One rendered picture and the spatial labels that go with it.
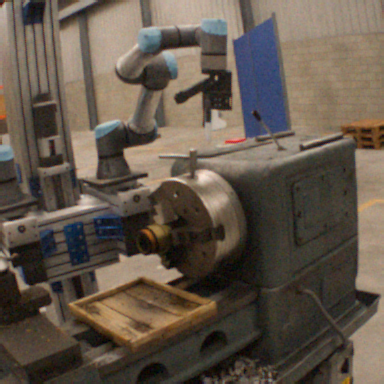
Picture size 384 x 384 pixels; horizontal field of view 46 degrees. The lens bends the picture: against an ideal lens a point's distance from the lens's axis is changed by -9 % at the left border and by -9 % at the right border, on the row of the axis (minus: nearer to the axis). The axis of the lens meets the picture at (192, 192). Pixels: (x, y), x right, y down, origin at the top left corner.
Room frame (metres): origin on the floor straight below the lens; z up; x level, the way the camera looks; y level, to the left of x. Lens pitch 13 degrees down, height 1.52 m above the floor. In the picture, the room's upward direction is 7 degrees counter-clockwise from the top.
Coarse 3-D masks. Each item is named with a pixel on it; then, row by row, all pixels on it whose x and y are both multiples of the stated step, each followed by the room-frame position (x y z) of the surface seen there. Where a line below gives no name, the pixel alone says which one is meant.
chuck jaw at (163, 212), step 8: (152, 192) 1.47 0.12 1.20; (160, 192) 1.48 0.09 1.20; (152, 200) 1.47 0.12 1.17; (160, 200) 1.46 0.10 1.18; (168, 200) 1.47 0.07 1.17; (152, 208) 1.44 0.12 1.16; (160, 208) 1.44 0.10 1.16; (168, 208) 1.45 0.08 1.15; (152, 216) 1.45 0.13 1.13; (160, 216) 1.42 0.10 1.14; (168, 216) 1.43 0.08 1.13; (176, 216) 1.45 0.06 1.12; (168, 224) 1.45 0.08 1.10
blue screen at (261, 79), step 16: (272, 16) 6.23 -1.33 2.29; (256, 32) 7.55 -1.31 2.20; (272, 32) 6.42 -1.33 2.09; (240, 48) 9.40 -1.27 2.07; (256, 48) 7.75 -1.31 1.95; (272, 48) 6.58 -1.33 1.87; (240, 64) 9.70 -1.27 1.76; (256, 64) 7.96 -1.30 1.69; (272, 64) 6.73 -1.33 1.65; (240, 80) 10.00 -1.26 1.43; (256, 80) 8.16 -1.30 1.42; (272, 80) 6.88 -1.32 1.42; (240, 96) 10.28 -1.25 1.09; (256, 96) 8.34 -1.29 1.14; (272, 96) 7.03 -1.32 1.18; (272, 112) 7.17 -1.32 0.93; (288, 112) 6.22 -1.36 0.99; (256, 128) 8.79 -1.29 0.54; (272, 128) 7.32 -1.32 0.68; (288, 128) 6.22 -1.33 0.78
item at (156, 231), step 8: (152, 224) 1.41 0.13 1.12; (160, 224) 1.38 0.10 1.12; (144, 232) 1.35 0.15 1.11; (152, 232) 1.36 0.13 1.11; (160, 232) 1.36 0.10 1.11; (136, 240) 1.38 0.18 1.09; (144, 240) 1.40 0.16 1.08; (152, 240) 1.34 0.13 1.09; (160, 240) 1.35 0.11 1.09; (168, 240) 1.36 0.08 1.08; (144, 248) 1.38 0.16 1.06; (152, 248) 1.33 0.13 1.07; (160, 248) 1.35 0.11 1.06; (168, 248) 1.36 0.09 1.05
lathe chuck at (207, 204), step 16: (176, 192) 1.44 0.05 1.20; (192, 192) 1.39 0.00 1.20; (208, 192) 1.39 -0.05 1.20; (224, 192) 1.41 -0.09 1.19; (176, 208) 1.45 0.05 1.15; (192, 208) 1.39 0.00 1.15; (208, 208) 1.35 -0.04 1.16; (224, 208) 1.37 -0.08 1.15; (176, 224) 1.50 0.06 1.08; (192, 224) 1.40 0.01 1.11; (208, 224) 1.35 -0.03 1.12; (224, 224) 1.35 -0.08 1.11; (224, 240) 1.34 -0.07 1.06; (192, 256) 1.42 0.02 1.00; (208, 256) 1.36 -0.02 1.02; (224, 256) 1.36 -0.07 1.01; (192, 272) 1.42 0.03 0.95; (208, 272) 1.37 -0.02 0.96
